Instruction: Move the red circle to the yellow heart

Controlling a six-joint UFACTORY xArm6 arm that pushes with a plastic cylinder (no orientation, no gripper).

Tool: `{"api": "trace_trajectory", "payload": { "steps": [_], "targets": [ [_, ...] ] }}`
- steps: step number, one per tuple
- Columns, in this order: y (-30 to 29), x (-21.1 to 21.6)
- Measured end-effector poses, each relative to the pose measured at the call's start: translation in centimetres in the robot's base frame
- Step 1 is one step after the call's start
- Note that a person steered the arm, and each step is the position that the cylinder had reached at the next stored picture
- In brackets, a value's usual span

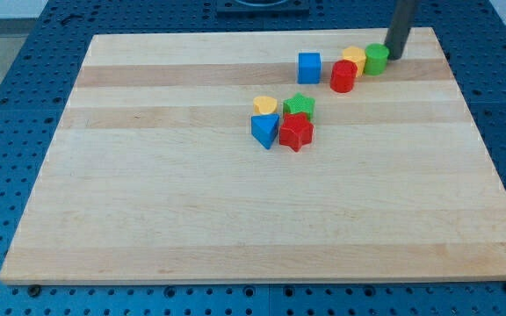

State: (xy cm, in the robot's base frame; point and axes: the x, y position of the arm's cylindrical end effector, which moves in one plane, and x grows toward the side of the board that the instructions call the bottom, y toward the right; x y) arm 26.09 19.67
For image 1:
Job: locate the yellow heart block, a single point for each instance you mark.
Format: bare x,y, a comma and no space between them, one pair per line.
265,105

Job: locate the wooden board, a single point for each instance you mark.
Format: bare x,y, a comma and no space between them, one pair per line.
153,175

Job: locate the blue triangle block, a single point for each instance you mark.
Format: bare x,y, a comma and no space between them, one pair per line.
264,128

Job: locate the red star block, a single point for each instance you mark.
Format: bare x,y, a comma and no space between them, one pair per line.
296,131

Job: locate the green star block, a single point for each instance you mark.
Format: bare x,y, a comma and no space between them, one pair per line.
299,103

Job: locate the blue cube block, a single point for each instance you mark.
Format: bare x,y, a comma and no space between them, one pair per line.
309,68

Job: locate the red cylinder block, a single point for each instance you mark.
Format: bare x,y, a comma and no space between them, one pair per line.
343,76

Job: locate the yellow hexagon block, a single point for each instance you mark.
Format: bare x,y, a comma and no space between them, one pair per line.
356,55

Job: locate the green cylinder block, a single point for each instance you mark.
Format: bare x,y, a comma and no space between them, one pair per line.
376,59

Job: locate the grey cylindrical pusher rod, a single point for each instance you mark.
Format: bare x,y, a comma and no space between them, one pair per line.
400,27

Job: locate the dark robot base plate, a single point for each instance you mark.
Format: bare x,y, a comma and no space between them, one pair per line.
239,7

